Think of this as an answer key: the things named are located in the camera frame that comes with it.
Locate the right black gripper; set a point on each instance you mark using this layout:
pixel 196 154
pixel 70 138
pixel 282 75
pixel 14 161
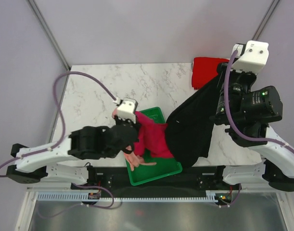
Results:
pixel 223 68

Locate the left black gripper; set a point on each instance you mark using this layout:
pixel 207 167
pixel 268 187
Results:
pixel 120 121

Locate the peach pink t shirt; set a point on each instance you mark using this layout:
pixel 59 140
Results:
pixel 136 161

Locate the magenta t shirt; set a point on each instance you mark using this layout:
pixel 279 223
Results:
pixel 151 137

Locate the green plastic tray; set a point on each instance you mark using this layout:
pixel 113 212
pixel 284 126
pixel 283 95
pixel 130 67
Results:
pixel 164 167

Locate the black t shirt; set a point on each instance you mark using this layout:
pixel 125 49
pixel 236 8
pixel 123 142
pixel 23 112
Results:
pixel 189 128

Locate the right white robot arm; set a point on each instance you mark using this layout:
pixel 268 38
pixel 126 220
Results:
pixel 248 115

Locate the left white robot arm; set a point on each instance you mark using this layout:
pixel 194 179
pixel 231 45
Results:
pixel 44 162

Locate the folded red t shirt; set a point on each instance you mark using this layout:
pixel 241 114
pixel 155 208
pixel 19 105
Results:
pixel 204 69

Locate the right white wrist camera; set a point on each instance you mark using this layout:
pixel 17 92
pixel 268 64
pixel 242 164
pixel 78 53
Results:
pixel 251 57

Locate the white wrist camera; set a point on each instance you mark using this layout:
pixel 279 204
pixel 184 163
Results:
pixel 126 109
pixel 251 57

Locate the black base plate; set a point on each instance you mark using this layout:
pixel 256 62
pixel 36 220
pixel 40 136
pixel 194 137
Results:
pixel 198 178

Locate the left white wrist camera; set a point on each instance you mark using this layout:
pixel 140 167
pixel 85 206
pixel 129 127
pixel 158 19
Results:
pixel 126 109

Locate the right aluminium frame post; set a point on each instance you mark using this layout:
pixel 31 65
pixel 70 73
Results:
pixel 266 18

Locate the aluminium frame post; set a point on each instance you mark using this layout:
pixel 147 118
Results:
pixel 47 31
pixel 266 18

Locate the white slotted cable duct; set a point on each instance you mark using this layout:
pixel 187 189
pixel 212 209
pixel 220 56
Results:
pixel 210 197

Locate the left aluminium frame post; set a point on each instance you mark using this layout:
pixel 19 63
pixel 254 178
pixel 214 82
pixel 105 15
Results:
pixel 47 31

